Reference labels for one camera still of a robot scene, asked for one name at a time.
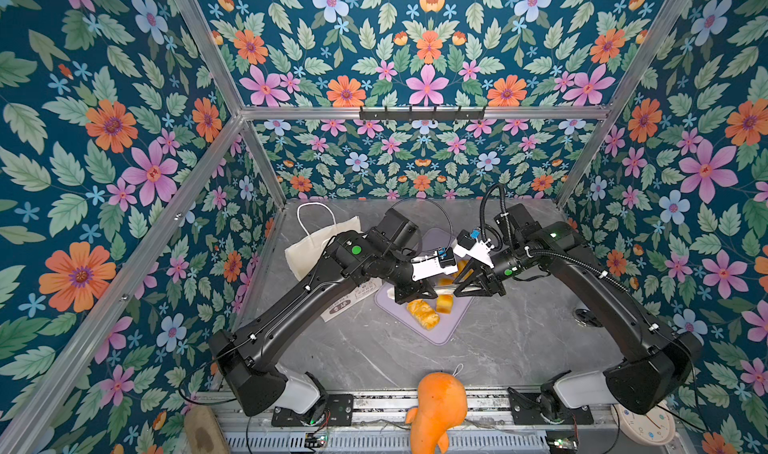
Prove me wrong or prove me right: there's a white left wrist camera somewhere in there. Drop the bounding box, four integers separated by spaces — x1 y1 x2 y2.
411 247 458 281

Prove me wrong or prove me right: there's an orange plush whale toy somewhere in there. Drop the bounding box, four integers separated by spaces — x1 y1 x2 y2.
405 372 468 454

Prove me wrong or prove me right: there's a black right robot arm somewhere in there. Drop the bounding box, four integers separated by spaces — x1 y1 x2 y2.
453 183 702 423

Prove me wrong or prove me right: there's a brown stained sponge block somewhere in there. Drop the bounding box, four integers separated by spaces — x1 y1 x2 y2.
184 406 230 454

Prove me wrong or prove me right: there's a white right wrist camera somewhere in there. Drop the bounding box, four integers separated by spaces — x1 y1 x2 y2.
452 230 494 268

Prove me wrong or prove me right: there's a black hook rail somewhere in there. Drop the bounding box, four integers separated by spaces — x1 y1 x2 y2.
358 106 486 123

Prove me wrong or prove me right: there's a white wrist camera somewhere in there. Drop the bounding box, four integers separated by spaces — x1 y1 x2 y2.
452 230 494 268
411 247 458 281

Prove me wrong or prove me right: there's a twisted glazed fake bread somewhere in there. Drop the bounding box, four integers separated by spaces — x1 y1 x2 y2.
407 299 440 331

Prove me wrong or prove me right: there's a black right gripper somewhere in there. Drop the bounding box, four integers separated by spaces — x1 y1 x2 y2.
449 245 528 298

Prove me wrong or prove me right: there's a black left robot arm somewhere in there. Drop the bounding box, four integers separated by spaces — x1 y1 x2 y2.
209 209 434 424

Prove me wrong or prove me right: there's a segmented loaf fake bread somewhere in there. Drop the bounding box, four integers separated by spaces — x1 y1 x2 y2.
435 294 455 315

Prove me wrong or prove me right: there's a white round wall clock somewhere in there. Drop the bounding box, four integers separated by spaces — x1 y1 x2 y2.
612 401 676 447

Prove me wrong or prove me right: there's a white printed paper bag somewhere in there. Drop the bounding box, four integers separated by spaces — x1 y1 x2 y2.
283 201 385 324

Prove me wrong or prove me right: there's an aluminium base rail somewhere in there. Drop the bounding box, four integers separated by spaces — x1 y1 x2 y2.
186 374 695 453

